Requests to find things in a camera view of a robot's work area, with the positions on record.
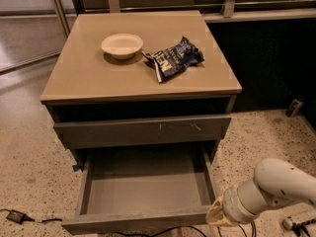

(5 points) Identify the grey drawer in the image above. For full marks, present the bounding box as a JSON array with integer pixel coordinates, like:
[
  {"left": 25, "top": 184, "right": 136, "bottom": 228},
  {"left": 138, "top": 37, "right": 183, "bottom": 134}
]
[
  {"left": 54, "top": 115, "right": 231, "bottom": 149},
  {"left": 63, "top": 151, "right": 214, "bottom": 235}
]

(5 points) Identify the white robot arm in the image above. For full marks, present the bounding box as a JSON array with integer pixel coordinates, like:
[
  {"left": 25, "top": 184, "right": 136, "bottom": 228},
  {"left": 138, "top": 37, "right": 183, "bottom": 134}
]
[{"left": 205, "top": 158, "right": 316, "bottom": 227}]

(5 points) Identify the grey drawer cabinet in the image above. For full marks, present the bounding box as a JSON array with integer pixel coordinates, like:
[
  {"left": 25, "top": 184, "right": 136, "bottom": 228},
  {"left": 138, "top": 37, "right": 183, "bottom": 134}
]
[{"left": 40, "top": 11, "right": 242, "bottom": 165}]

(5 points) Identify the grey top drawer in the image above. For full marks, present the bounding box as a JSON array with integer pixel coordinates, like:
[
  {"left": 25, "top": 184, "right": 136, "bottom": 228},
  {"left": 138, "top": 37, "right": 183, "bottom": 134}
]
[{"left": 54, "top": 115, "right": 231, "bottom": 149}]

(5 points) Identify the white power strip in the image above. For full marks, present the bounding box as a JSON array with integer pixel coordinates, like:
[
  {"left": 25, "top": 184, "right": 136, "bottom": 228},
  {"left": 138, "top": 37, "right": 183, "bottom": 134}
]
[{"left": 282, "top": 209, "right": 316, "bottom": 230}]

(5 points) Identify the small grey floor device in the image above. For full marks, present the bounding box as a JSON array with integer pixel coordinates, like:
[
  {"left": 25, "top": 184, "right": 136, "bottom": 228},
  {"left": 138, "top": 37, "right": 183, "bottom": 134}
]
[{"left": 285, "top": 99, "right": 303, "bottom": 118}]

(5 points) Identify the blue tape piece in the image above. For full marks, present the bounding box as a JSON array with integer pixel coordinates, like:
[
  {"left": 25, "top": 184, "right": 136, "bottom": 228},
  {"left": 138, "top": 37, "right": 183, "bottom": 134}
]
[{"left": 72, "top": 164, "right": 80, "bottom": 172}]

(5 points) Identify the blue chip bag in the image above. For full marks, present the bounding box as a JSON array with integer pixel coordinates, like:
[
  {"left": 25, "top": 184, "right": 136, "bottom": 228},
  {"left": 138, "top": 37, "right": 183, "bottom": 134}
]
[{"left": 142, "top": 37, "right": 204, "bottom": 83}]

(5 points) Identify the white bowl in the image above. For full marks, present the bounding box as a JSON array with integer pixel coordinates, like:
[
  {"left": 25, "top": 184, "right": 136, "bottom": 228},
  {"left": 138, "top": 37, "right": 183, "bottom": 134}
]
[{"left": 101, "top": 34, "right": 143, "bottom": 60}]

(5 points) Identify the black power adapter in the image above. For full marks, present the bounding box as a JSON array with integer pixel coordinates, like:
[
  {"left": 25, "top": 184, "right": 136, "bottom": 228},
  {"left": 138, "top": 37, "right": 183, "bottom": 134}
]
[{"left": 6, "top": 210, "right": 33, "bottom": 224}]

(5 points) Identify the black floor cable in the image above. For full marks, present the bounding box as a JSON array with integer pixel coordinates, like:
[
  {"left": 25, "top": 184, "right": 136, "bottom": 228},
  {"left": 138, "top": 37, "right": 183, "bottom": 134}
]
[{"left": 0, "top": 208, "right": 258, "bottom": 237}]

